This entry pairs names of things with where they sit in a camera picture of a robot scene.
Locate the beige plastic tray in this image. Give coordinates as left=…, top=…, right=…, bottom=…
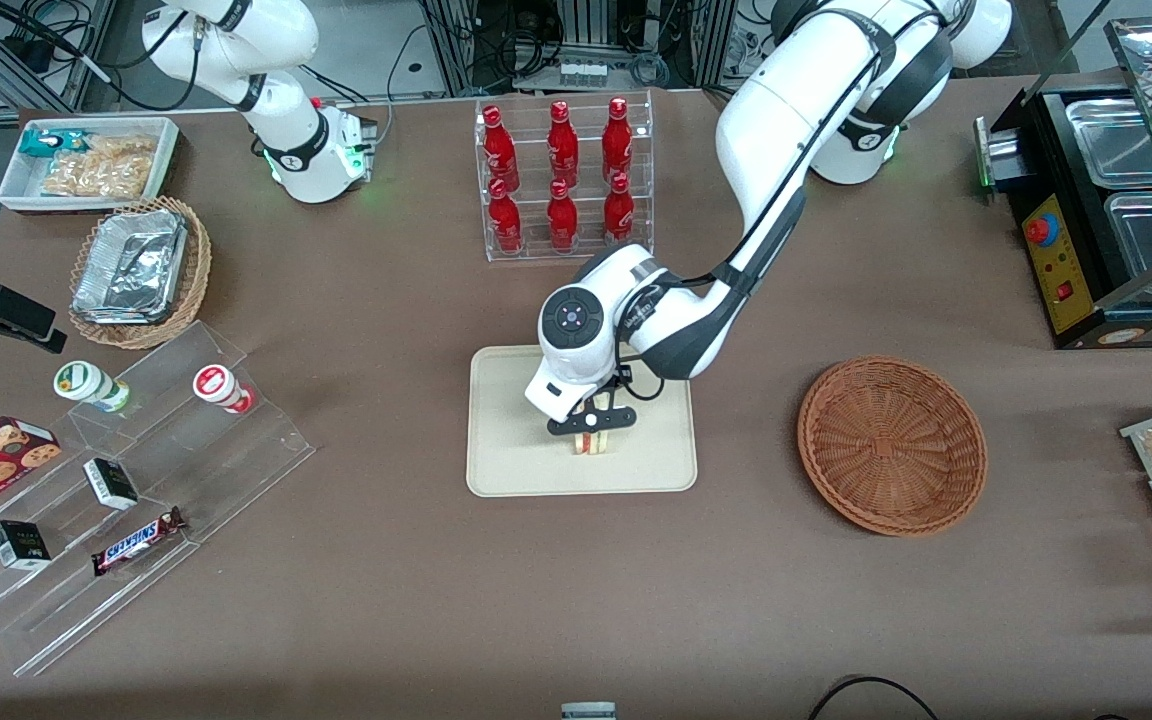
left=466, top=345, right=699, bottom=498

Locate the wicker basket holding foil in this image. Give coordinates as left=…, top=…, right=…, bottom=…
left=68, top=195, right=213, bottom=351

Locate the empty round wicker basket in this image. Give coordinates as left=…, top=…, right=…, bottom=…
left=798, top=357, right=988, bottom=538

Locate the green lid sunflower cup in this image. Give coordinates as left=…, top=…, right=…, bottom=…
left=53, top=361, right=131, bottom=413

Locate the silver foil packet stack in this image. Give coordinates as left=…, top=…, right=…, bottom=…
left=72, top=208, right=189, bottom=327

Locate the white plastic bin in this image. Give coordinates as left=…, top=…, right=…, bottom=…
left=0, top=116, right=181, bottom=214

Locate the clear acrylic bottle rack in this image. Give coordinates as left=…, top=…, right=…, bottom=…
left=475, top=90, right=655, bottom=264

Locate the red soda bottle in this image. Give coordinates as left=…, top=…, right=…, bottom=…
left=548, top=100, right=580, bottom=186
left=604, top=173, right=635, bottom=243
left=482, top=105, right=519, bottom=191
left=488, top=179, right=523, bottom=254
left=547, top=180, right=579, bottom=251
left=603, top=97, right=633, bottom=181

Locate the clear bag of crackers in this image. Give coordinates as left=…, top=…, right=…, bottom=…
left=40, top=134, right=158, bottom=199

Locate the teal snack packet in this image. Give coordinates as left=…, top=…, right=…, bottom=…
left=18, top=128, right=93, bottom=160

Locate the small black carton box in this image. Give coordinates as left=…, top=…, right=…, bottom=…
left=83, top=458, right=139, bottom=511
left=0, top=520, right=52, bottom=571

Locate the red lid yogurt cup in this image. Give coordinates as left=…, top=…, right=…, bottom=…
left=192, top=364, right=255, bottom=415

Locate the Snickers chocolate bar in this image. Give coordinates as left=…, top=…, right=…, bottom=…
left=91, top=506, right=187, bottom=578

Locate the clear acrylic stepped shelf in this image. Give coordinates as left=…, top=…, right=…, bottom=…
left=0, top=320, right=317, bottom=678

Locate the aluminium equipment rack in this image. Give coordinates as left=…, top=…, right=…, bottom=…
left=421, top=0, right=767, bottom=96

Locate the black food warmer appliance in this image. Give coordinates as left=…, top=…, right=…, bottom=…
left=974, top=15, right=1152, bottom=351

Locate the black floor cable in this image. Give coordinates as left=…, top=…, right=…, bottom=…
left=808, top=676, right=942, bottom=720

